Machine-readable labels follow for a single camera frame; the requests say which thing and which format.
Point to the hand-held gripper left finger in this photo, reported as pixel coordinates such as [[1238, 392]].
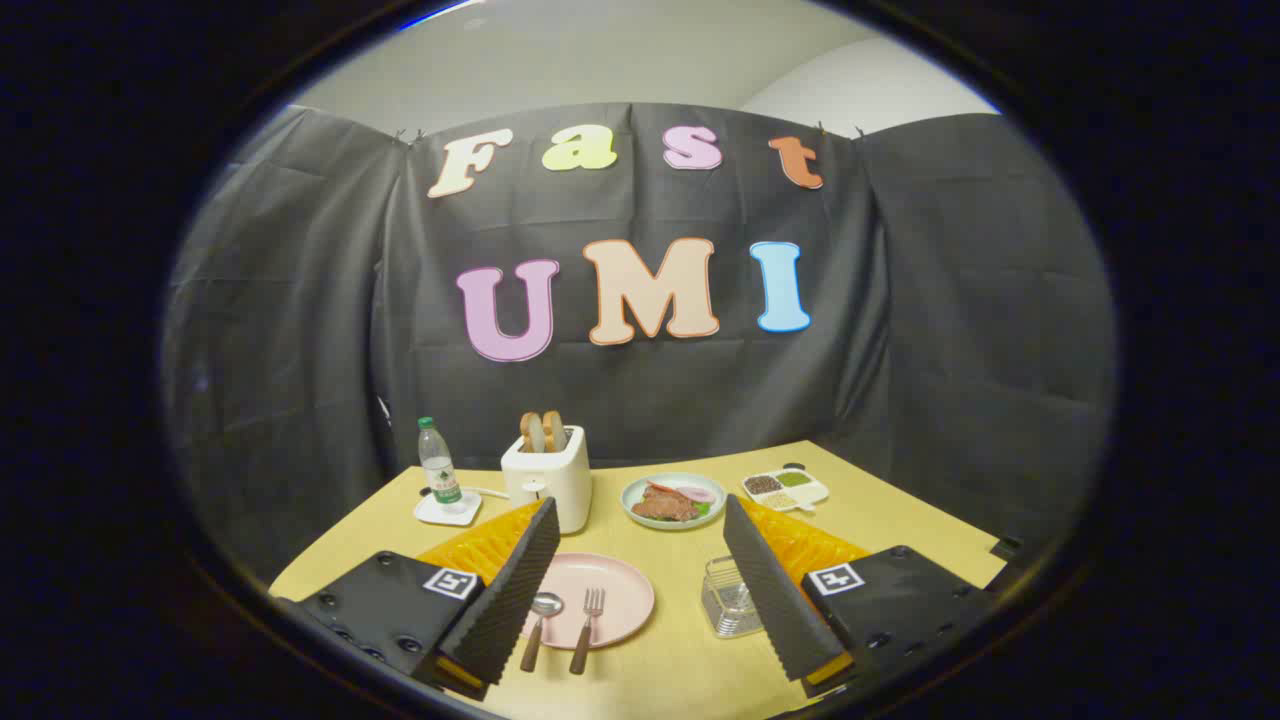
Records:
[[510, 590]]

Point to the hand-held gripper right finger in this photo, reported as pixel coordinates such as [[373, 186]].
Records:
[[775, 590]]

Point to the perforated metal basket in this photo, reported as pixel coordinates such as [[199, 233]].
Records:
[[728, 600]]

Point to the pale soybeans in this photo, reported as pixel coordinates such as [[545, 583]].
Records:
[[778, 500]]

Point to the white divided dish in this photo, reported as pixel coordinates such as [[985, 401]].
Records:
[[812, 493]]

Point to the dark brown beans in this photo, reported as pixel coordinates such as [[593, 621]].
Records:
[[763, 484]]

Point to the white toaster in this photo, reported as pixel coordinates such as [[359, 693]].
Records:
[[548, 490]]

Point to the white square coaster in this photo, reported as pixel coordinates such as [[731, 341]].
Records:
[[432, 514]]

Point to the pink plate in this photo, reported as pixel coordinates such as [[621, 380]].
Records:
[[620, 585]]

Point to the green mung beans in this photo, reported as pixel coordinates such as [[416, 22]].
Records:
[[794, 478]]

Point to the pink ham slice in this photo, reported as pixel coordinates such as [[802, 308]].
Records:
[[698, 493]]

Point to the clear plastic water bottle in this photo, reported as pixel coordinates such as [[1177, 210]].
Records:
[[439, 470]]

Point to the brown meat slice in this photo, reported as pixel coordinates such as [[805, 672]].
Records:
[[662, 507]]

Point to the pale green plate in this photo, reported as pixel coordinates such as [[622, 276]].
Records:
[[636, 516]]

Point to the black table clamp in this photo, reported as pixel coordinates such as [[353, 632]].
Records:
[[1007, 549]]

